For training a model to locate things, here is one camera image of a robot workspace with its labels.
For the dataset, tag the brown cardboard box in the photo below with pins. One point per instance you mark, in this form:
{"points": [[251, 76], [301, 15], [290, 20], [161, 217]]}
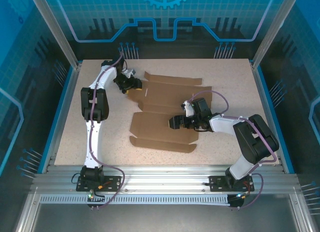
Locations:
{"points": [[155, 126]]}

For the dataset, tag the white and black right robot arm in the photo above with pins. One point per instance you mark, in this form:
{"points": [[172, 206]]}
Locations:
{"points": [[255, 141]]}

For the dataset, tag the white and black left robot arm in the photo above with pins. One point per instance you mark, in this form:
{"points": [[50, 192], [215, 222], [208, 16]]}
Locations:
{"points": [[93, 141]]}

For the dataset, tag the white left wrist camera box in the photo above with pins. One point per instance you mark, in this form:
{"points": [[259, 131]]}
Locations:
{"points": [[128, 73]]}

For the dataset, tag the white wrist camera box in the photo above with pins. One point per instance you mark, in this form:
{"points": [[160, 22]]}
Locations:
{"points": [[128, 73], [188, 109]]}

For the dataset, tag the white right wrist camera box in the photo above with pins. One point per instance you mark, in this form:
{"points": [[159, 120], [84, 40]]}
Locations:
{"points": [[188, 109]]}

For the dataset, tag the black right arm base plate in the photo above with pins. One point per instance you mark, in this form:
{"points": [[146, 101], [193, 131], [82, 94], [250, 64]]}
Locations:
{"points": [[216, 183]]}

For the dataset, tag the blue table side rail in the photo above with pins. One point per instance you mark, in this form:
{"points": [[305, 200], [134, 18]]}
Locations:
{"points": [[60, 116], [272, 116]]}

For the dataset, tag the long aluminium frame rail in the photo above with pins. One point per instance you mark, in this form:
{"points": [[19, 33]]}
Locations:
{"points": [[162, 179]]}

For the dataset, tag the aluminium frame post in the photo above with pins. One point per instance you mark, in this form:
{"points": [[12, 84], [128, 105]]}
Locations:
{"points": [[272, 29], [55, 29]]}

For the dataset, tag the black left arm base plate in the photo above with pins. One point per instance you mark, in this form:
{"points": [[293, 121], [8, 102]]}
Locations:
{"points": [[112, 183]]}

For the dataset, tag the aluminium frame beam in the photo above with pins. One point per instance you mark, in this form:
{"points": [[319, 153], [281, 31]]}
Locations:
{"points": [[27, 212], [301, 212]]}

